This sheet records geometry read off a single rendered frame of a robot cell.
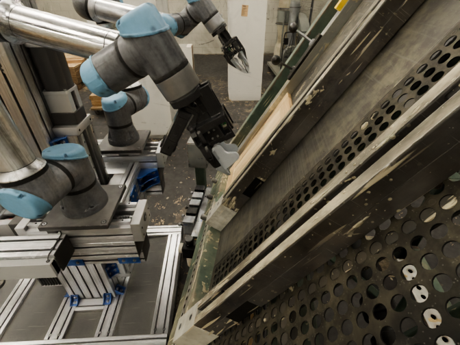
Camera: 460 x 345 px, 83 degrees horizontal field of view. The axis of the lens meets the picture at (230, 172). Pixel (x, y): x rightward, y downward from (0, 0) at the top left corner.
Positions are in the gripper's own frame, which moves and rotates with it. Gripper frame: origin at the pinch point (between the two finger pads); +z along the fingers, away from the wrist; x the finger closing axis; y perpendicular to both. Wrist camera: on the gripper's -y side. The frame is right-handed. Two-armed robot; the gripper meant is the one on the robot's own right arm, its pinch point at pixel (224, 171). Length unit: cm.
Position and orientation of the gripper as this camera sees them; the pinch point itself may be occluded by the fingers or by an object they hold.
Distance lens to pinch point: 61.8
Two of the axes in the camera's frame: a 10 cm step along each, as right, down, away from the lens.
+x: -0.5, -5.7, 8.2
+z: 4.6, 7.2, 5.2
